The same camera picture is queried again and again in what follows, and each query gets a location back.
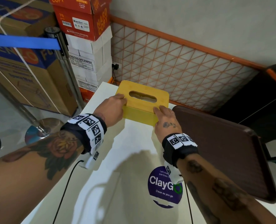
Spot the person's right forearm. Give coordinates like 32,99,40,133
176,153,276,224

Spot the blue stanchion belt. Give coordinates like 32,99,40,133
0,33,61,50

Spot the purple round sticker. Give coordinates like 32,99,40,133
147,166,183,209

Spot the orange lattice panel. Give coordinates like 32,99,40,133
109,15,267,114

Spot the blue printed cardboard box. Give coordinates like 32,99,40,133
0,0,57,37

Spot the red copy paper box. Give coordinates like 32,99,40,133
48,0,112,42

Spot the black marker wristband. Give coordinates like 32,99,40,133
161,133,199,168
60,113,107,155

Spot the chrome stanchion with base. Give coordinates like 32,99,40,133
0,72,65,145

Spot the chrome stanchion post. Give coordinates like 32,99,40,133
44,26,86,113

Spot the white paper ream box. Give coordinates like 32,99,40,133
65,26,113,54
74,67,113,92
69,47,113,74

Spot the yellow tissue box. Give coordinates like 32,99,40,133
115,80,170,127

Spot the orange paper box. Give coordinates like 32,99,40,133
79,87,99,102

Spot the black camera cable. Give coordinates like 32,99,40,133
52,160,85,224
183,180,194,224

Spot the black chair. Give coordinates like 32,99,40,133
213,63,276,162

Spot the person's left forearm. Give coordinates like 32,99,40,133
0,130,85,224

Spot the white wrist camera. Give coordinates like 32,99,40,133
78,151,100,170
164,161,183,185

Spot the person's left hand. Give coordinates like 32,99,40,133
93,93,128,128

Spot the brown plastic tray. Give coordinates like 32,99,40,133
172,105,276,204

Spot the person's right hand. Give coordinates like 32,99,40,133
153,105,183,143

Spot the large brown cardboard box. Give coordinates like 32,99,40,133
0,30,79,117

